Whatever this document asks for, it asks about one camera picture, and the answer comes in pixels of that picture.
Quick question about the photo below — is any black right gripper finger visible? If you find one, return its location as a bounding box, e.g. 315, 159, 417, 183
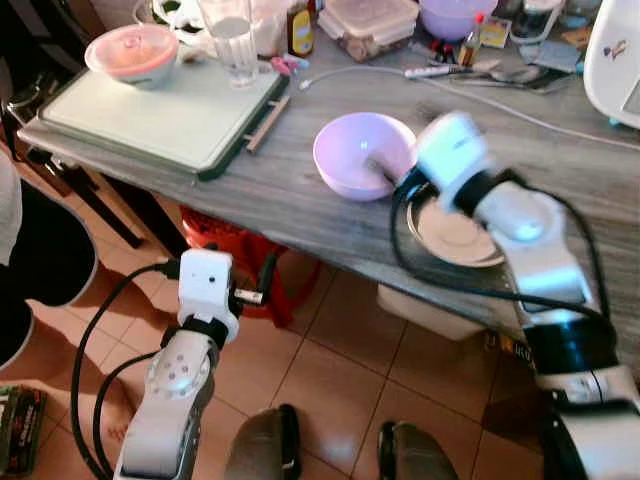
364, 154, 403, 189

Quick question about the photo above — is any lilac plastic bowl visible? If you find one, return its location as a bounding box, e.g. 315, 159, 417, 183
312, 111, 417, 203

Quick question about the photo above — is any round beige plate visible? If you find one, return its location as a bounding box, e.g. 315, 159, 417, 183
406, 190, 507, 270

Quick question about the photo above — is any white marker pen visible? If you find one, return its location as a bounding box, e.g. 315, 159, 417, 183
403, 64, 473, 81

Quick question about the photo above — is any white box under table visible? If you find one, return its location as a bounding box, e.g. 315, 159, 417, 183
376, 282, 493, 342

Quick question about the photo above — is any pink clip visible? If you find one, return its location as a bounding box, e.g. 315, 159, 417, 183
269, 54, 312, 78

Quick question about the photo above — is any clear plastic food container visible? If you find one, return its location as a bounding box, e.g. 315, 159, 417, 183
317, 0, 422, 62

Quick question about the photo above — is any red-capped sauce bottle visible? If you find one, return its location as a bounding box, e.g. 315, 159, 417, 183
457, 11, 487, 70

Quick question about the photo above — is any metal spoon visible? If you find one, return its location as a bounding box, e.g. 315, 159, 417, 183
478, 64, 563, 93

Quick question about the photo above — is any red plastic stool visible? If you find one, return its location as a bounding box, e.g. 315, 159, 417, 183
179, 204, 323, 328

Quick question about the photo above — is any amber honey bottle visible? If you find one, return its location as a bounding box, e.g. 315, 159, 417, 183
286, 0, 317, 59

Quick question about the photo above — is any purple plastic bowl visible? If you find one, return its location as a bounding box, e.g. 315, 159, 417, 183
417, 0, 500, 42

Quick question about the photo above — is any yellow card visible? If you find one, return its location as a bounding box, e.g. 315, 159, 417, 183
479, 17, 512, 50

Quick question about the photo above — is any clear drinking glass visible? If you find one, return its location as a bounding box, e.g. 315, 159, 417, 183
196, 0, 262, 90

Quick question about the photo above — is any white green-rimmed cutting board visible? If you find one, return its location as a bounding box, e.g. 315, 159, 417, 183
37, 60, 292, 182

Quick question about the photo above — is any white kitchen appliance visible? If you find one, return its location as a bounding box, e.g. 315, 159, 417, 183
582, 0, 640, 130

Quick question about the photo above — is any grey right robot foot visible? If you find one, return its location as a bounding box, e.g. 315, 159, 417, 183
377, 420, 462, 480

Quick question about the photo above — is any pink lidded bowl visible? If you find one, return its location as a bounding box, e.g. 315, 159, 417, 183
84, 23, 182, 90

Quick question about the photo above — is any person in dark shorts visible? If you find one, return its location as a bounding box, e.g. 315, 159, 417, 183
0, 148, 99, 373

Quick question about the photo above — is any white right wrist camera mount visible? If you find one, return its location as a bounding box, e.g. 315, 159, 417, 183
413, 111, 492, 212

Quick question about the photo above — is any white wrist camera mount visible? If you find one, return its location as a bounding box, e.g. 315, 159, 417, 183
413, 111, 492, 212
177, 248, 242, 339

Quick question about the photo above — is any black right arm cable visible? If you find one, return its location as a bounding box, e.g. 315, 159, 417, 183
387, 168, 613, 323

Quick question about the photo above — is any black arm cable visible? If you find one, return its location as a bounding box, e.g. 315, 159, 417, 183
69, 258, 183, 480
387, 168, 613, 323

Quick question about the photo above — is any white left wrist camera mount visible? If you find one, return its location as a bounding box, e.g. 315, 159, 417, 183
177, 248, 242, 339

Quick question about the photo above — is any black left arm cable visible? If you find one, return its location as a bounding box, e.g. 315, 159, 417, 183
69, 258, 183, 480

